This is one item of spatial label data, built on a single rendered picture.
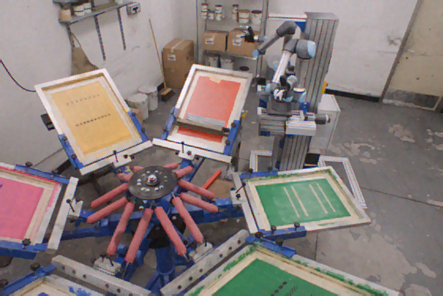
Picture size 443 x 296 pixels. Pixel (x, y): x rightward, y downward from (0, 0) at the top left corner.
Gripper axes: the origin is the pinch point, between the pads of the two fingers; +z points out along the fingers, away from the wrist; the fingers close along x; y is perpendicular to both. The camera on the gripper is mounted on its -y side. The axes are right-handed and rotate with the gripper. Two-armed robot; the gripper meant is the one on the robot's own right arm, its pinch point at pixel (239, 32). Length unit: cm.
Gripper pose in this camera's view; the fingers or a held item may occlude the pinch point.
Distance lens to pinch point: 340.7
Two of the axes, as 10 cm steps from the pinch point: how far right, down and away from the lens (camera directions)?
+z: -8.5, -3.3, 4.2
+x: 5.3, -6.0, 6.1
